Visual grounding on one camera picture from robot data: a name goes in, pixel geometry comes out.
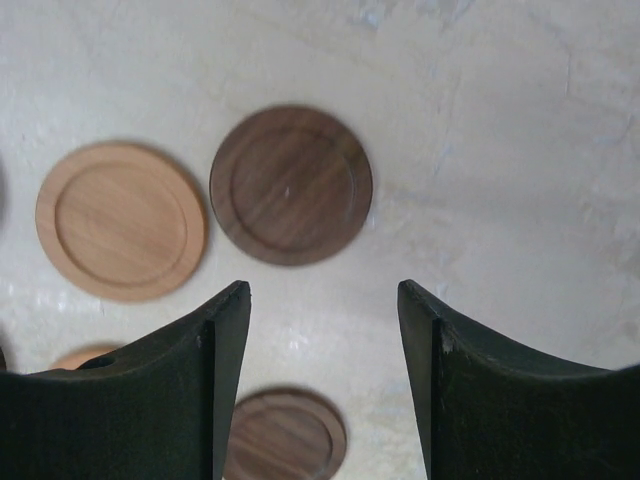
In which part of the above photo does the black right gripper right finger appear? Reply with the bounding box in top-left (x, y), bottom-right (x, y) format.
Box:
top-left (397, 280), bottom-right (639, 479)

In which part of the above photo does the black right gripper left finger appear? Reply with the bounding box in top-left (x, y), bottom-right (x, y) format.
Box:
top-left (1, 281), bottom-right (250, 479)

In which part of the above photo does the light wooden coaster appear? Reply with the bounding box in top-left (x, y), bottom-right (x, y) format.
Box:
top-left (35, 141), bottom-right (209, 302)
top-left (49, 343), bottom-right (121, 371)

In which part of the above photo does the dark walnut coaster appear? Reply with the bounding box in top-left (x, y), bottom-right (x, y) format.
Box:
top-left (223, 387), bottom-right (348, 480)
top-left (209, 104), bottom-right (373, 266)

